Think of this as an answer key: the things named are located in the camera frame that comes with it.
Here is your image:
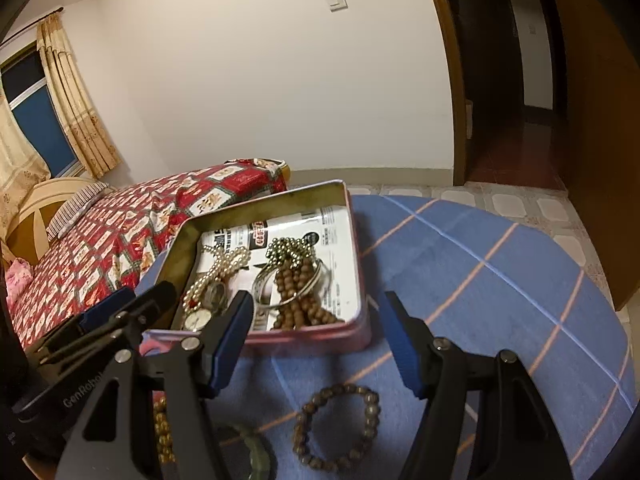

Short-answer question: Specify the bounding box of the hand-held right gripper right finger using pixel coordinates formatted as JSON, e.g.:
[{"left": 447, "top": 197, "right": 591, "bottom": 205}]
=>
[{"left": 384, "top": 290, "right": 573, "bottom": 480}]

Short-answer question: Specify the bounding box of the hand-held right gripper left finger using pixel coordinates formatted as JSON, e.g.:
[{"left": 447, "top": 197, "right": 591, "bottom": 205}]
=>
[{"left": 55, "top": 290, "right": 256, "bottom": 480}]

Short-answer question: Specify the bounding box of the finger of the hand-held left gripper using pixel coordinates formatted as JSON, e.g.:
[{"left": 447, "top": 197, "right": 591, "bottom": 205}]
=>
[
  {"left": 39, "top": 281, "right": 179, "bottom": 367},
  {"left": 24, "top": 287, "right": 138, "bottom": 362}
]

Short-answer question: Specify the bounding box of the gold wristwatch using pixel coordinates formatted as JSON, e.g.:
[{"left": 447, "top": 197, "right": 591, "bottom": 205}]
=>
[{"left": 180, "top": 282, "right": 228, "bottom": 332}]

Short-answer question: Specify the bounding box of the silver bangle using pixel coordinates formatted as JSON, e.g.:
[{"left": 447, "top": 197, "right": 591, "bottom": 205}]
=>
[{"left": 251, "top": 257, "right": 333, "bottom": 309}]

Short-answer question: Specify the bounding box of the pink tin box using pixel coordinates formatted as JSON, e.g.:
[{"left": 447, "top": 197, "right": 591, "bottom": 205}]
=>
[{"left": 145, "top": 180, "right": 372, "bottom": 356}]

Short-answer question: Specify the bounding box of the brown wooden bead necklace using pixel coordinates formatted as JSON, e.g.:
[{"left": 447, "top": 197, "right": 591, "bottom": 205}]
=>
[{"left": 271, "top": 260, "right": 347, "bottom": 332}]

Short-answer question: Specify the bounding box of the white pearl necklace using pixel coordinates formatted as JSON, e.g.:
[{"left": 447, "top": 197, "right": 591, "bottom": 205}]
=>
[{"left": 182, "top": 246, "right": 252, "bottom": 311}]

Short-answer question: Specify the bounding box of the dark metallic bead bracelet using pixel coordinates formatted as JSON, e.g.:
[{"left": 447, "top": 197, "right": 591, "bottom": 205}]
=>
[{"left": 265, "top": 236, "right": 316, "bottom": 273}]

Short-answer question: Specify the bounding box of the pink bangle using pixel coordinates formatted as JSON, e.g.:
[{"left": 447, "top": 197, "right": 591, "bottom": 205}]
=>
[{"left": 140, "top": 331, "right": 173, "bottom": 357}]

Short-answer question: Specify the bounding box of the red patterned bedsheet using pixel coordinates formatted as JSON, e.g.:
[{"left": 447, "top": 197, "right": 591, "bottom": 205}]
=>
[{"left": 7, "top": 159, "right": 291, "bottom": 351}]

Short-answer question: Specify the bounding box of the blue plaid tablecloth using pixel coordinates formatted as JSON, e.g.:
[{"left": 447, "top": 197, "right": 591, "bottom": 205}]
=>
[{"left": 135, "top": 195, "right": 638, "bottom": 480}]

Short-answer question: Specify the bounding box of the pink pillow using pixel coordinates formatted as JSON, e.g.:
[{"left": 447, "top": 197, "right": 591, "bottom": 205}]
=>
[{"left": 4, "top": 257, "right": 33, "bottom": 306}]

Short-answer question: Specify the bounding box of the green jade bangle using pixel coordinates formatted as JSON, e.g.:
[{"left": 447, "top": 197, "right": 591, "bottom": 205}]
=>
[{"left": 215, "top": 422, "right": 277, "bottom": 480}]

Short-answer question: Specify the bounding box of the striped pillow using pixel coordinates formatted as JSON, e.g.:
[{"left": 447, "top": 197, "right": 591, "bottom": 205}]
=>
[{"left": 46, "top": 182, "right": 113, "bottom": 239}]

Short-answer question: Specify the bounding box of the printed paper sheet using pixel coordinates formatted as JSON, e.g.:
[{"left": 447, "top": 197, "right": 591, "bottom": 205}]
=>
[{"left": 197, "top": 210, "right": 361, "bottom": 333}]

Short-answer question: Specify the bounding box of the cream wooden headboard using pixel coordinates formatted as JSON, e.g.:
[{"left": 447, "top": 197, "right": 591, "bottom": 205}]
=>
[{"left": 5, "top": 176, "right": 98, "bottom": 266}]

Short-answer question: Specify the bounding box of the beige floral curtain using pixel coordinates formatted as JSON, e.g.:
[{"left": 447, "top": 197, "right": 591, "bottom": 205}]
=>
[
  {"left": 36, "top": 12, "right": 123, "bottom": 178},
  {"left": 0, "top": 92, "right": 51, "bottom": 211}
]

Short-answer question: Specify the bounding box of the window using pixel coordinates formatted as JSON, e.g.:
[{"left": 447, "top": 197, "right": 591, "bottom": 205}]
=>
[{"left": 0, "top": 42, "right": 83, "bottom": 178}]

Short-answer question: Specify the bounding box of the brown wooden door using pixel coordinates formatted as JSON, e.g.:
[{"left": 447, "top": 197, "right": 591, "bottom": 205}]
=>
[{"left": 542, "top": 0, "right": 640, "bottom": 311}]

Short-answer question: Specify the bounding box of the dark curtain rod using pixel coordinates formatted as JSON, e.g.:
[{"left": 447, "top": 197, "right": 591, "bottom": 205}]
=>
[{"left": 0, "top": 7, "right": 63, "bottom": 48}]

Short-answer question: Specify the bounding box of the grey stone bead bracelet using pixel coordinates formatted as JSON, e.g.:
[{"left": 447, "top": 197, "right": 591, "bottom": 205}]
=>
[{"left": 292, "top": 383, "right": 382, "bottom": 471}]

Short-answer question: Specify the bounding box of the gold bead bracelet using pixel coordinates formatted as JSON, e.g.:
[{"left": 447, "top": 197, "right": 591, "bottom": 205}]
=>
[{"left": 152, "top": 396, "right": 176, "bottom": 466}]

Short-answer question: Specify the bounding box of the brown wooden door frame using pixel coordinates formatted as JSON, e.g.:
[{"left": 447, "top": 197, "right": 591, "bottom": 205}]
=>
[{"left": 420, "top": 0, "right": 473, "bottom": 187}]

